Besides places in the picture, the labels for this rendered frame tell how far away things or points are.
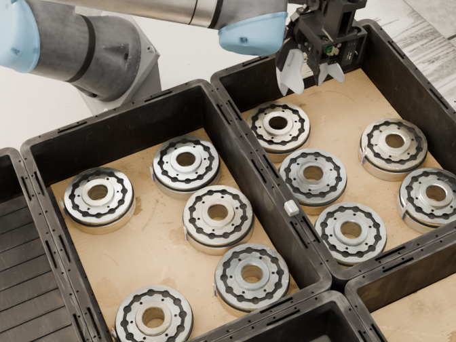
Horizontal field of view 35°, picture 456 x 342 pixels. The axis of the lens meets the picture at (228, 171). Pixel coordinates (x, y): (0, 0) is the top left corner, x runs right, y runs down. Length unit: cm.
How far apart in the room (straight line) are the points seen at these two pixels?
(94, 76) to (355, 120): 44
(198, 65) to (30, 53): 42
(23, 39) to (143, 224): 33
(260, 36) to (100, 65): 47
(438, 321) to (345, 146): 32
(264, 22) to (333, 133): 41
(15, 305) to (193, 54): 66
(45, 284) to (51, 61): 35
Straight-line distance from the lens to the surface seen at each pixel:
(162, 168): 110
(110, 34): 124
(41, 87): 147
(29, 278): 107
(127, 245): 107
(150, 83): 127
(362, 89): 125
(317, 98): 123
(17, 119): 143
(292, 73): 103
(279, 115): 115
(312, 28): 97
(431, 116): 115
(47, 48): 116
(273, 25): 82
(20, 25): 114
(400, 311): 103
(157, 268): 104
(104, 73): 123
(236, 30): 81
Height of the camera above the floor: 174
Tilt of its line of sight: 54 degrees down
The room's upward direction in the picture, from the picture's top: 2 degrees counter-clockwise
